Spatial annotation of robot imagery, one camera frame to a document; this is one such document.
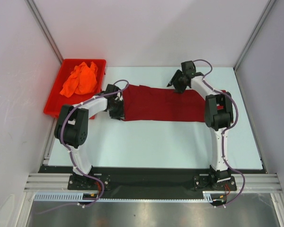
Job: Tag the left corner aluminium post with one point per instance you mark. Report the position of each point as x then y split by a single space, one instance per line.
44 29

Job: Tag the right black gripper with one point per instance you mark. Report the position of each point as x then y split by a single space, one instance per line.
177 80

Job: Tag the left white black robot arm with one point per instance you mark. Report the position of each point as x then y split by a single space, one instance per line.
72 125

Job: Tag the dark red t shirt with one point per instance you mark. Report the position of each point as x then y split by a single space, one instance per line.
143 103

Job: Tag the slotted grey cable duct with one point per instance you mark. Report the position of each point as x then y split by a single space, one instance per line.
88 197

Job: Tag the orange t shirt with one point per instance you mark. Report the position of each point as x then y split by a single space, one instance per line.
82 80

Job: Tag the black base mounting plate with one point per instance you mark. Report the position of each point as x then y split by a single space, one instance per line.
157 183

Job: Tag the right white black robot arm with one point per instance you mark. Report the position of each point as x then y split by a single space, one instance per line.
218 114

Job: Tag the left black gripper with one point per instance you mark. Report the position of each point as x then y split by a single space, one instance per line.
120 113

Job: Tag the red plastic bin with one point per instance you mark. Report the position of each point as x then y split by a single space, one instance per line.
55 101

